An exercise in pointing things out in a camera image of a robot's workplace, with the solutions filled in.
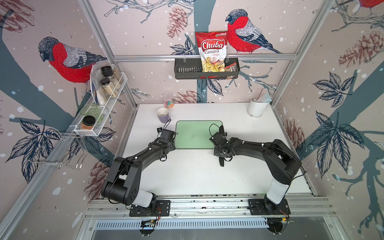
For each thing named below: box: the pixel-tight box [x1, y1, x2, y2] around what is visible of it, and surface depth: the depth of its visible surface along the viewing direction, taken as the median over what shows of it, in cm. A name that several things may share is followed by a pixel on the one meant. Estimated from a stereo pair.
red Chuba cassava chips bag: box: [195, 31, 228, 72], surface depth 83 cm
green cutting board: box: [174, 120, 224, 150], surface depth 103 cm
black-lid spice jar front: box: [100, 78, 118, 98], surface depth 78 cm
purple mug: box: [156, 107, 171, 124], surface depth 108 cm
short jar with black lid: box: [81, 115, 96, 130], surface depth 61 cm
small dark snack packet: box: [224, 62, 238, 80], surface depth 89 cm
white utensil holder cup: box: [247, 99, 272, 118], surface depth 108 cm
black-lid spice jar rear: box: [101, 66, 121, 91], surface depth 82 cm
